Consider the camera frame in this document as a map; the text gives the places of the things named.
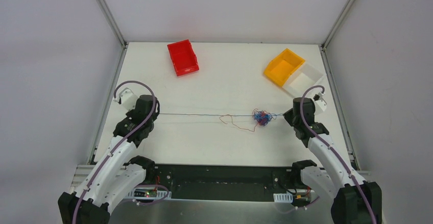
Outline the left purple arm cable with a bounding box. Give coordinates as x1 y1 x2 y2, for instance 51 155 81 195
71 80 157 224

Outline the orange thin cable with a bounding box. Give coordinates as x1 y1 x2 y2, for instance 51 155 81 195
219 109 271 133

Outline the right white cable duct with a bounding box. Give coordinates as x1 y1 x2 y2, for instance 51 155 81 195
273 193 293 203

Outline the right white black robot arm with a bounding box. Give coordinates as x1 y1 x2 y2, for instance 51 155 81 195
283 97 382 223

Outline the yellow plastic bin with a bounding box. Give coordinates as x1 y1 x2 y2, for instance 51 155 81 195
263 48 305 87

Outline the white cable duct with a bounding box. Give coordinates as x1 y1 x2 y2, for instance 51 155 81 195
125 188 172 201
273 193 293 203

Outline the blue thin cable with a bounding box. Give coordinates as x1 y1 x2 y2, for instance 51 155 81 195
203 109 285 128

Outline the white plastic bin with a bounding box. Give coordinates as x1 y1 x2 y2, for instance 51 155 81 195
282 63 325 98

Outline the left white cable duct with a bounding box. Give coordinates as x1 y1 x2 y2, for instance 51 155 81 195
125 188 172 201

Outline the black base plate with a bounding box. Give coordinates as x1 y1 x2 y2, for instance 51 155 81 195
137 163 312 203

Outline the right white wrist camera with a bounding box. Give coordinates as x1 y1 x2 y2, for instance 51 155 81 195
313 92 327 115

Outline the red plastic bin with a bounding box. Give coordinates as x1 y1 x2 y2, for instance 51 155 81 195
167 39 199 77

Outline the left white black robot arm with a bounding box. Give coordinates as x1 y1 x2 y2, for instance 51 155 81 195
58 95 159 223

